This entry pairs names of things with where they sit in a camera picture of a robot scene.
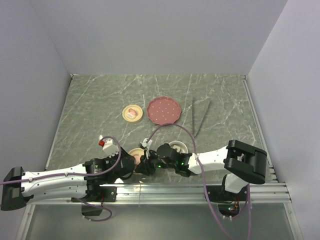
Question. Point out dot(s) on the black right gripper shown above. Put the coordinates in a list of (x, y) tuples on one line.
[(145, 167)]

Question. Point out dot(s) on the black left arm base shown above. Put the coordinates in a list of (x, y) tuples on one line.
[(105, 193)]

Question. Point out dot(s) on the steel food tongs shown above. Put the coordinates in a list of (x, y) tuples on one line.
[(199, 115)]

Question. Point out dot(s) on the cream round lunch container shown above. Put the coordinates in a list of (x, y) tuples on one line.
[(179, 146)]

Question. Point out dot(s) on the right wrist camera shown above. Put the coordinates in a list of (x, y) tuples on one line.
[(145, 144)]

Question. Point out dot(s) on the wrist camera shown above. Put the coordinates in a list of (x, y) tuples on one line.
[(145, 144), (109, 147)]

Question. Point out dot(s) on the aluminium front rail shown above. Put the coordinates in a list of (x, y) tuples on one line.
[(183, 194)]

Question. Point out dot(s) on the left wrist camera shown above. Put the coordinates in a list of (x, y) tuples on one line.
[(109, 147)]

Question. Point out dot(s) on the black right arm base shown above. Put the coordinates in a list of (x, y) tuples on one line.
[(216, 194)]

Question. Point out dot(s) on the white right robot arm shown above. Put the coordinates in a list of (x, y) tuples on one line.
[(245, 163)]

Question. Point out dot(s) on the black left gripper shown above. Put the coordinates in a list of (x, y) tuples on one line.
[(124, 153)]

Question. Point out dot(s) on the cream lid with label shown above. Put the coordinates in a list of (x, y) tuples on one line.
[(132, 113)]

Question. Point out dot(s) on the cream lid pink handle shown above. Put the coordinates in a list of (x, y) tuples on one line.
[(137, 153)]

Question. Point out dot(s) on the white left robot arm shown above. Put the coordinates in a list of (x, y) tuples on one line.
[(82, 181)]

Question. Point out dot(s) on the pink dotted plate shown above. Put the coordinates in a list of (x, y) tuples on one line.
[(163, 110)]

